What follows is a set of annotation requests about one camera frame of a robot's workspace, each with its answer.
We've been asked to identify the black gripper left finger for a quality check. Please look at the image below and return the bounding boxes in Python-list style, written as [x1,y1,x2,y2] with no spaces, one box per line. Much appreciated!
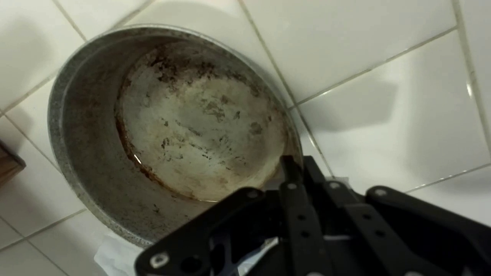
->
[135,155,335,276]

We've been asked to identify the metal pan with black handle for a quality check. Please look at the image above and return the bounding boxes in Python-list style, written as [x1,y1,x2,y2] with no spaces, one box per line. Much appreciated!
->
[46,23,304,250]

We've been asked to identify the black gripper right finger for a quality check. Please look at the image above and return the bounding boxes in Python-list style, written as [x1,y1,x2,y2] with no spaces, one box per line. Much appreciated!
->
[304,156,491,276]

